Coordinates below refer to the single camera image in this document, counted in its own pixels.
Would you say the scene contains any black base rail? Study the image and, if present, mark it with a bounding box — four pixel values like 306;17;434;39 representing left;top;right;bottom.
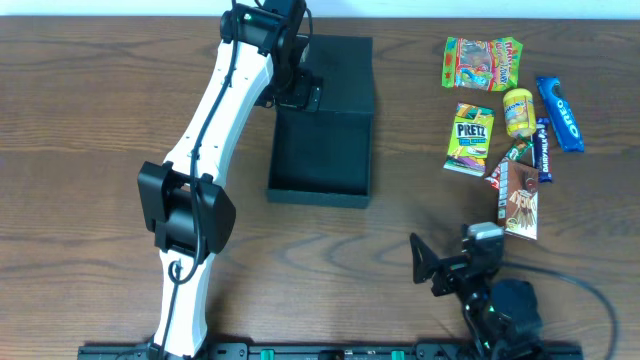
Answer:
77;342;584;360

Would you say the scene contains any red KitKat bar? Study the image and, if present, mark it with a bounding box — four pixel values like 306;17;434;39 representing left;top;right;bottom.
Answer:
485;137;533;190

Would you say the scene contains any yellow candy jar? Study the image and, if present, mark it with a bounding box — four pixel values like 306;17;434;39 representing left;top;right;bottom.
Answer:
503;88;536;138

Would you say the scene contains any blue Oreo pack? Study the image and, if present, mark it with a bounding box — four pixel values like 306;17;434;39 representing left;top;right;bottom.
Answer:
536;76;585;152

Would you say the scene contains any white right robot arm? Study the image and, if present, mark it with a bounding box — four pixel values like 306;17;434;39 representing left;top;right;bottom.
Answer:
409;227;549;359

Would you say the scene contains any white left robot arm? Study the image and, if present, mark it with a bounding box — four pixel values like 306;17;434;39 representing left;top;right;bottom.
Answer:
137;0;321;359

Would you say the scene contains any brown Pocky box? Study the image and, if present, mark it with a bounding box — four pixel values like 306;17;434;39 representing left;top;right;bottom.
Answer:
497;162;539;241

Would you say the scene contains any green gummy worms bag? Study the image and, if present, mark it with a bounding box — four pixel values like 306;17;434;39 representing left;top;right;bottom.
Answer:
441;37;523;92

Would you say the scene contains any purple Dairy Milk bar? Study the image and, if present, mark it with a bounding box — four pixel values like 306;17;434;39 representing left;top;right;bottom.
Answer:
532;118;553;183

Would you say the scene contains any green Pretz box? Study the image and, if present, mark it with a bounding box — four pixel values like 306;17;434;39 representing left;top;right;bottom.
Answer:
443;102;495;177

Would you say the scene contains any black fabric storage box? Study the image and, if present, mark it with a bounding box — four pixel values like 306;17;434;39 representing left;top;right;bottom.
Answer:
266;35;375;208

